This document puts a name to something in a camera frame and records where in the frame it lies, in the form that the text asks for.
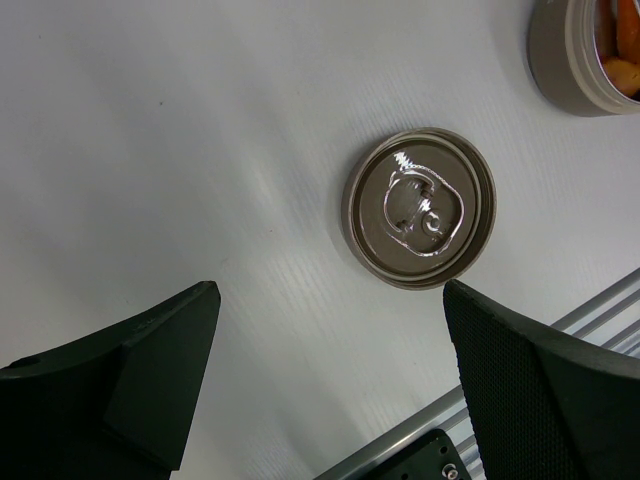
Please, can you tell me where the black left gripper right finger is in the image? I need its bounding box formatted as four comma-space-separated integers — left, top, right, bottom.
443, 280, 639, 479

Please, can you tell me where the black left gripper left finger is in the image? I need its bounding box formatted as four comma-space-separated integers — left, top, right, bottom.
1, 281, 221, 479

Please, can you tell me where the brown round lid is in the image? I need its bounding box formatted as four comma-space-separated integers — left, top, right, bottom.
341, 127, 497, 290

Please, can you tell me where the orange fried shrimp piece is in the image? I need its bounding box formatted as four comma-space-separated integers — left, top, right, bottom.
595, 0, 639, 99

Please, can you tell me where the beige band metal container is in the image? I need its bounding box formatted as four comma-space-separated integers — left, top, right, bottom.
527, 1, 639, 117

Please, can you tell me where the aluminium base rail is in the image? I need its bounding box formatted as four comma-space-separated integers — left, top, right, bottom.
325, 273, 639, 479

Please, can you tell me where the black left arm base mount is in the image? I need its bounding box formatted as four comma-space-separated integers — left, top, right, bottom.
314, 428, 484, 480

